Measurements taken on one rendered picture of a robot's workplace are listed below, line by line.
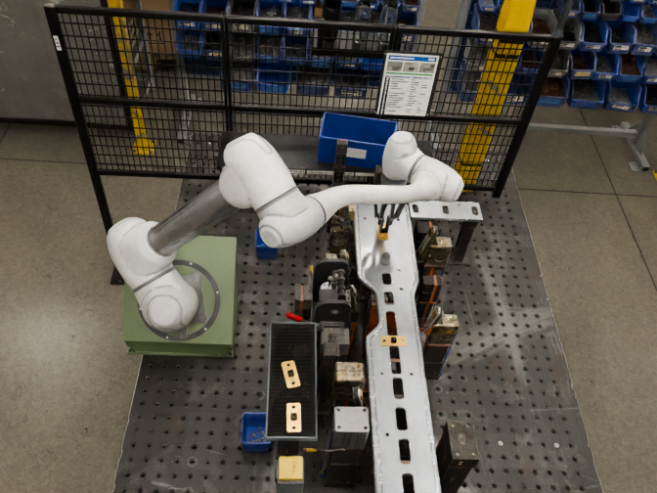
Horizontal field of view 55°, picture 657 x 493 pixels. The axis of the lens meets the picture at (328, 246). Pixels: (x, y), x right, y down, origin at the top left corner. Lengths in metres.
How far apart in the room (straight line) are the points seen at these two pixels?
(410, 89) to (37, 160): 2.56
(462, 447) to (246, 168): 1.01
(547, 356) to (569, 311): 1.15
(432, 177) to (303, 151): 0.81
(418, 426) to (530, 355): 0.76
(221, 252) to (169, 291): 0.31
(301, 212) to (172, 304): 0.58
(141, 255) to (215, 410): 0.62
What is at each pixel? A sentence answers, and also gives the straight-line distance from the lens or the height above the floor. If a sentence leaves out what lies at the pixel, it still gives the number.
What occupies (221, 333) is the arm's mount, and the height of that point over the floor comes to 0.82.
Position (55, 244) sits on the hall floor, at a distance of 3.84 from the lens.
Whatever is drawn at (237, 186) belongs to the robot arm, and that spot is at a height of 1.59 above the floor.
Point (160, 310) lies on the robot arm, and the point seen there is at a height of 1.10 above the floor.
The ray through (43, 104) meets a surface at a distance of 4.32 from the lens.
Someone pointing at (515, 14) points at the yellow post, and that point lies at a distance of 2.60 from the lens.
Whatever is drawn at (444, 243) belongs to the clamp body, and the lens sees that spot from 2.37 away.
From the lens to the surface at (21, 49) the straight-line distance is 4.10.
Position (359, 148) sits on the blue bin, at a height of 1.13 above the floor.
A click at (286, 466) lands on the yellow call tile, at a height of 1.16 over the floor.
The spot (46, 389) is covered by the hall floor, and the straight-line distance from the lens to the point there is 3.30.
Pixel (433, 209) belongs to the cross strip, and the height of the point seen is 1.00.
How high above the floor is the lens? 2.76
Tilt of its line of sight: 49 degrees down
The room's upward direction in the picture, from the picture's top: 7 degrees clockwise
